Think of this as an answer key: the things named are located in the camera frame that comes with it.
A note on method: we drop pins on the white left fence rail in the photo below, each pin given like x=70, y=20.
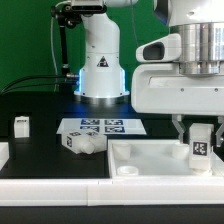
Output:
x=4, y=154

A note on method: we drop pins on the white tag sheet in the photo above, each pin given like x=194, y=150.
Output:
x=103, y=126

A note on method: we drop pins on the white front fence rail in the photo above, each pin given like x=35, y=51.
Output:
x=152, y=191

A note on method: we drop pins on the white square tabletop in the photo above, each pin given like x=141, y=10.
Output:
x=146, y=158

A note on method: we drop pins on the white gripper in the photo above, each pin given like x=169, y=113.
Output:
x=160, y=89

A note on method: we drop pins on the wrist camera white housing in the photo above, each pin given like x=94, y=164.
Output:
x=165, y=49

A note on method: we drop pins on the white fence rail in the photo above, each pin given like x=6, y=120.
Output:
x=4, y=154
x=152, y=191

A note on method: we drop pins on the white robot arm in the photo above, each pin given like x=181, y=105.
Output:
x=200, y=23

